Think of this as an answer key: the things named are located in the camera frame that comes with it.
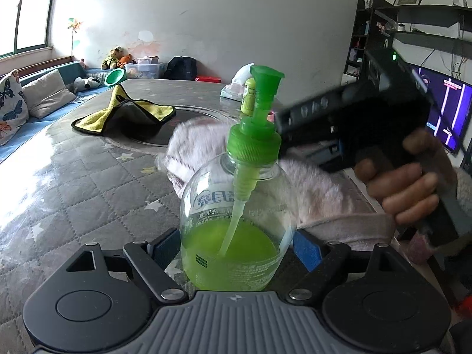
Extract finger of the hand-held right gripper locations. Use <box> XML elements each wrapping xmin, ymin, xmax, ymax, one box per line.
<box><xmin>291</xmin><ymin>142</ymin><xmax>345</xmax><ymax>172</ymax></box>
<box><xmin>275</xmin><ymin>88</ymin><xmax>345</xmax><ymax>142</ymax></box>

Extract clear storage box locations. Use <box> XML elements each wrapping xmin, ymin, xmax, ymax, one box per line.
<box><xmin>124</xmin><ymin>56</ymin><xmax>166</xmax><ymax>80</ymax></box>

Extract black backpack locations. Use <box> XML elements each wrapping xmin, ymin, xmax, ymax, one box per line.
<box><xmin>163</xmin><ymin>56</ymin><xmax>198</xmax><ymax>81</ymax></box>

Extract person's right hand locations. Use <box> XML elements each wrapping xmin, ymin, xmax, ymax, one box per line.
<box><xmin>356</xmin><ymin>129</ymin><xmax>448</xmax><ymax>225</ymax></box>

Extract clear pump soap bottle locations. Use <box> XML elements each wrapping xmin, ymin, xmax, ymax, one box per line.
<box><xmin>179</xmin><ymin>64</ymin><xmax>297</xmax><ymax>292</ymax></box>

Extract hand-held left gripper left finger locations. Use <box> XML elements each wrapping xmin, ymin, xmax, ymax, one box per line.
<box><xmin>65</xmin><ymin>228</ymin><xmax>189</xmax><ymax>303</ymax></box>

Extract yellow and grey microfiber cloth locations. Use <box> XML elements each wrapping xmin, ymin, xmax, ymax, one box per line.
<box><xmin>71</xmin><ymin>83</ymin><xmax>177</xmax><ymax>135</ymax></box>

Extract colourful pinwheel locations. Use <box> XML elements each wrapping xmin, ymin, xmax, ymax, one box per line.
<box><xmin>66</xmin><ymin>18</ymin><xmax>84</xmax><ymax>58</ymax></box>

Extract green plastic basin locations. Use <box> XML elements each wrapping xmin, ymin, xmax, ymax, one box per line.
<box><xmin>104</xmin><ymin>69</ymin><xmax>127</xmax><ymax>87</ymax></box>

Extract teddy bear in green clothes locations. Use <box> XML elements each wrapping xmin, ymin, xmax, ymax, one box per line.
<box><xmin>101</xmin><ymin>46</ymin><xmax>124</xmax><ymax>70</ymax></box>

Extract beige cushion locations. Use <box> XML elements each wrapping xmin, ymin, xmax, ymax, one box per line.
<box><xmin>22</xmin><ymin>69</ymin><xmax>77</xmax><ymax>119</ymax></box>

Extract green capped bottle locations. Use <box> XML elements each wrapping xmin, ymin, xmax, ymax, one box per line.
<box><xmin>240</xmin><ymin>77</ymin><xmax>258</xmax><ymax>117</ymax></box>

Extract television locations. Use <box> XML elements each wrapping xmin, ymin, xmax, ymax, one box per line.
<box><xmin>404</xmin><ymin>59</ymin><xmax>472</xmax><ymax>155</ymax></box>

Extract black shelf unit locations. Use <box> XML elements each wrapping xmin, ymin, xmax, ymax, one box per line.
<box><xmin>345</xmin><ymin>0</ymin><xmax>472</xmax><ymax>78</ymax></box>

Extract grey quilted star tablecloth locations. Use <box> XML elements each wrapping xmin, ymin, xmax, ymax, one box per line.
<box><xmin>0</xmin><ymin>77</ymin><xmax>406</xmax><ymax>354</ymax></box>

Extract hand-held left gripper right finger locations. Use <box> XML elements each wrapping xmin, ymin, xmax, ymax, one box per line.
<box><xmin>288</xmin><ymin>229</ymin><xmax>410</xmax><ymax>302</ymax></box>

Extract blue sofa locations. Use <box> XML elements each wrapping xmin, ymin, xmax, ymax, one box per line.
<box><xmin>0</xmin><ymin>61</ymin><xmax>111</xmax><ymax>163</ymax></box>

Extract pale pink towel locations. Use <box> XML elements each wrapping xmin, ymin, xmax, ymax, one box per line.
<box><xmin>155</xmin><ymin>116</ymin><xmax>397</xmax><ymax>251</ymax></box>

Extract butterfly print cushion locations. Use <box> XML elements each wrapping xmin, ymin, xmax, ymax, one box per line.
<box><xmin>0</xmin><ymin>69</ymin><xmax>29</xmax><ymax>146</ymax></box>

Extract black and white plush toy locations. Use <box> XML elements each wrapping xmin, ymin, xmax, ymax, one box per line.
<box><xmin>73</xmin><ymin>77</ymin><xmax>101</xmax><ymax>94</ymax></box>

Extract green framed window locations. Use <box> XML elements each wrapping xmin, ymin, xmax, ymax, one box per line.
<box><xmin>0</xmin><ymin>0</ymin><xmax>60</xmax><ymax>60</ymax></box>

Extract white tissue pack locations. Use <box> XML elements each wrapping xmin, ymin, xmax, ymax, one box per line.
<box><xmin>220</xmin><ymin>64</ymin><xmax>255</xmax><ymax>100</ymax></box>

